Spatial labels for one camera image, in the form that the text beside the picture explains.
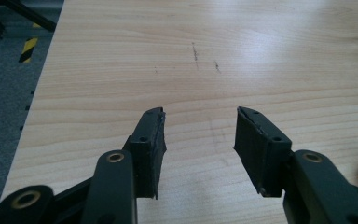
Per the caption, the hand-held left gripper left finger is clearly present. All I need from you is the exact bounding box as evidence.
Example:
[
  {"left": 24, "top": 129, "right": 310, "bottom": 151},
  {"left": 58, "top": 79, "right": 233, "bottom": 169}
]
[{"left": 122, "top": 106, "right": 168, "bottom": 200}]

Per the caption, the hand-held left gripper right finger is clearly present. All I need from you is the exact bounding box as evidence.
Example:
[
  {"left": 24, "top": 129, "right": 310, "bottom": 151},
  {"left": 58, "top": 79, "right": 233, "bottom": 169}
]
[{"left": 233, "top": 105, "right": 294, "bottom": 199}]

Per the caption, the yellow black hazard tape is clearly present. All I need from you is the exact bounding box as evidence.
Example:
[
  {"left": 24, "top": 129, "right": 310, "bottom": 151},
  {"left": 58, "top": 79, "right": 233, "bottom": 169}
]
[{"left": 18, "top": 36, "right": 39, "bottom": 64}]

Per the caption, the black metal stand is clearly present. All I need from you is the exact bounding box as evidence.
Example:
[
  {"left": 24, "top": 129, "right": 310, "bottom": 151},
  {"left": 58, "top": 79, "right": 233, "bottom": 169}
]
[{"left": 0, "top": 0, "right": 58, "bottom": 39}]

